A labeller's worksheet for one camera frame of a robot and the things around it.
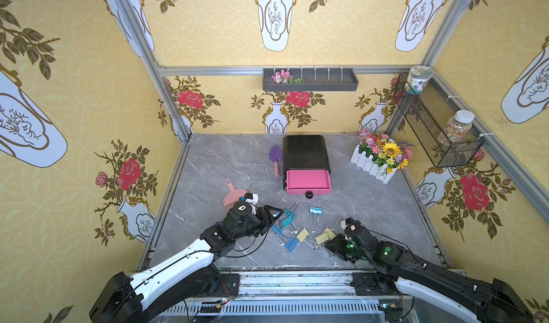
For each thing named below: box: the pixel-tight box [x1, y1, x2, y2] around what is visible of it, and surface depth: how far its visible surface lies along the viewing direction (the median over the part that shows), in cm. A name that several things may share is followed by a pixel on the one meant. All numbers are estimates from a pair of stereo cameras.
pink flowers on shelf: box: [270, 69, 305, 85], surface depth 89 cm
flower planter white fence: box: [350, 129, 416, 185], surface depth 96 cm
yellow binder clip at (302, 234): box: [295, 227, 310, 243], surface depth 87 cm
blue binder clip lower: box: [284, 236, 299, 253], surface depth 84 cm
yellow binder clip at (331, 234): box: [324, 227, 337, 240], surface depth 86 cm
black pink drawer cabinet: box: [282, 134, 333, 196], surface depth 90 cm
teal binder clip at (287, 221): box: [281, 215, 294, 228], surface depth 90 cm
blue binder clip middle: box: [271, 224, 284, 236], surface depth 87 cm
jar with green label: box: [403, 65, 434, 96], surface depth 87 cm
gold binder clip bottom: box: [314, 232, 331, 246], surface depth 85 cm
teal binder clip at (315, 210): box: [308, 206, 324, 216], surface depth 92 cm
